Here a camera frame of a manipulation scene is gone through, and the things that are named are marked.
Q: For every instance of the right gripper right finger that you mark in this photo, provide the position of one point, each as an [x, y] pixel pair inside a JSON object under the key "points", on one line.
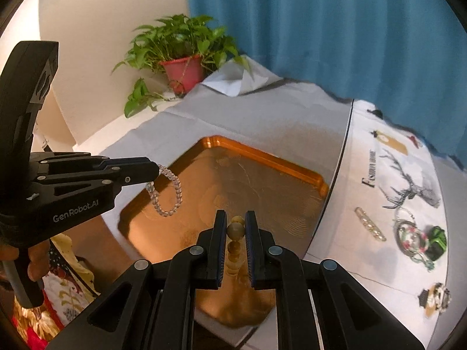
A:
{"points": [[319, 305]]}

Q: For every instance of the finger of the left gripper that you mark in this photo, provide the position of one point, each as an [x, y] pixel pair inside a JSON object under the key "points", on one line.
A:
{"points": [[134, 170]]}

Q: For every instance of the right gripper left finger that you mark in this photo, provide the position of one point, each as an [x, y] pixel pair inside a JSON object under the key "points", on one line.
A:
{"points": [[151, 306]]}

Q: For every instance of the green smart watch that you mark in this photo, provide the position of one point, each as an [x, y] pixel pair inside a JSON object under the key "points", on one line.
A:
{"points": [[437, 243]]}

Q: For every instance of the person left hand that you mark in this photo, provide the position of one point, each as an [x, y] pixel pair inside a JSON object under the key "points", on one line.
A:
{"points": [[38, 256]]}

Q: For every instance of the floral red bedding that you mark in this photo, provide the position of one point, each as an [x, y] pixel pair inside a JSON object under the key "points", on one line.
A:
{"points": [[68, 289]]}

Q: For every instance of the copper metal tray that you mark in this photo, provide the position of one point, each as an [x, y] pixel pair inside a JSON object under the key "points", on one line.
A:
{"points": [[221, 174]]}

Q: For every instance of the white deer print runner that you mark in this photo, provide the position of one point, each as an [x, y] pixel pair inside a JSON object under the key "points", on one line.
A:
{"points": [[384, 199]]}

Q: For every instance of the red flower pot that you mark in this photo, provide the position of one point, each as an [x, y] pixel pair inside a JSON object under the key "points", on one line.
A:
{"points": [[184, 73]]}

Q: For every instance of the grey table cloth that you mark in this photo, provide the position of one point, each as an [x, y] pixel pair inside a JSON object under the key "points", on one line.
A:
{"points": [[163, 136]]}

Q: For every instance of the green potted plant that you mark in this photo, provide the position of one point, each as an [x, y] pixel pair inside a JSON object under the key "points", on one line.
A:
{"points": [[179, 36]]}

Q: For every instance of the blue curtain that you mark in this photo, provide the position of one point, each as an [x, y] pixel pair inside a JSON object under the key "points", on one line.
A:
{"points": [[408, 57]]}

